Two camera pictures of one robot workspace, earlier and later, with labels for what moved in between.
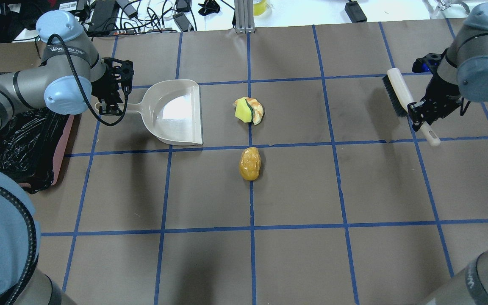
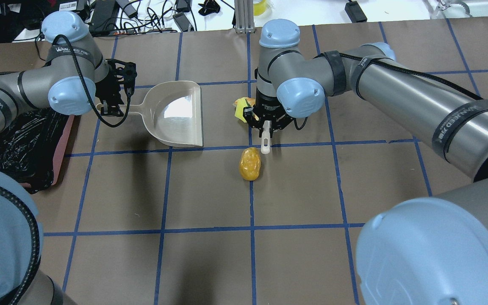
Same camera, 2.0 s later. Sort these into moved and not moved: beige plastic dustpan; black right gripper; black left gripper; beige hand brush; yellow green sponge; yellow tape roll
Moved: black right gripper; beige hand brush
Not moved: yellow tape roll; black left gripper; yellow green sponge; beige plastic dustpan
